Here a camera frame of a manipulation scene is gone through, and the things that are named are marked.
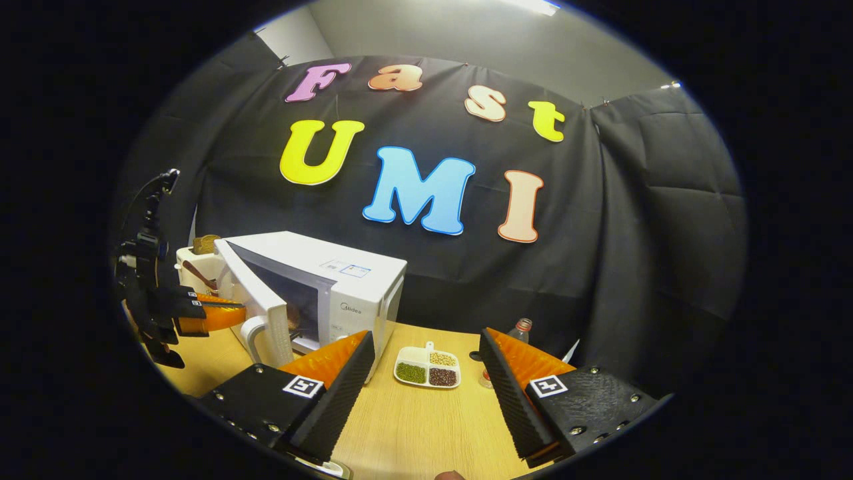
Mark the clear bottle with red label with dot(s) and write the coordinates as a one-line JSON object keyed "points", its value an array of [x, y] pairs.
{"points": [[524, 326]]}

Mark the white microwave oven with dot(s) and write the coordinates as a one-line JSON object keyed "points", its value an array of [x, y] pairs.
{"points": [[360, 266]]}

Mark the white toaster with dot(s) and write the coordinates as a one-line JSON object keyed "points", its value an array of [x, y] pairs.
{"points": [[193, 270]]}

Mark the white divided dish with beans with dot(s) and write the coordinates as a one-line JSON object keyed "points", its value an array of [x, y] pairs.
{"points": [[426, 366]]}

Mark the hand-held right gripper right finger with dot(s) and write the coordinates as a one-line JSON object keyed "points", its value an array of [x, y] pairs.
{"points": [[516, 400]]}

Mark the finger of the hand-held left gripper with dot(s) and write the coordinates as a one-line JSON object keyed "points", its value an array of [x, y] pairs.
{"points": [[216, 318], [213, 298]]}

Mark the brown bread slice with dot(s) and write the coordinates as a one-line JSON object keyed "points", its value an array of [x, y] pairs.
{"points": [[206, 244]]}

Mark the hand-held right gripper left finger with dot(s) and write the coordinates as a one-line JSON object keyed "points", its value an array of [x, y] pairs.
{"points": [[340, 400]]}

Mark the long ceiling light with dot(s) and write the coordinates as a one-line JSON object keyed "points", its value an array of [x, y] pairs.
{"points": [[533, 6]]}

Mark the beige food tray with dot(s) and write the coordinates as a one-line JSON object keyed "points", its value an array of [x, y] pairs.
{"points": [[330, 468]]}

